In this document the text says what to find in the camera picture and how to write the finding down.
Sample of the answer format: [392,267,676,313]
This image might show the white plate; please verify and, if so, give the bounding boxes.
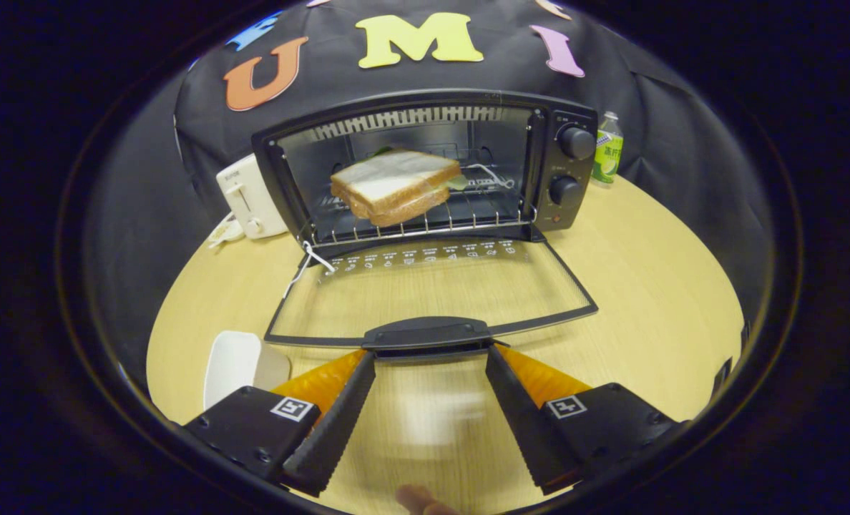
[202,330,292,411]

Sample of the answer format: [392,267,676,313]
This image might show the black toaster oven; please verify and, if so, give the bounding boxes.
[250,88,600,361]

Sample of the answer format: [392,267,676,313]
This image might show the green label drink bottle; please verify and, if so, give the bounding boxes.
[590,111,625,189]

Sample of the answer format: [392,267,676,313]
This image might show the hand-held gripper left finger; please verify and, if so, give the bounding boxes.
[182,348,378,499]

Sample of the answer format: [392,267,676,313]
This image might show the small snack dish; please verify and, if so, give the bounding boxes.
[206,213,245,250]

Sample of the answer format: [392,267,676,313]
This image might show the sandwich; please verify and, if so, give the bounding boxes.
[329,148,464,229]

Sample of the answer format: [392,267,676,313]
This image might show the white pop-up toaster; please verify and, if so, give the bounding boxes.
[215,152,290,241]

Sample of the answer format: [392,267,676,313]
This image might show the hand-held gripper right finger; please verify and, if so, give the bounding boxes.
[484,343,688,496]

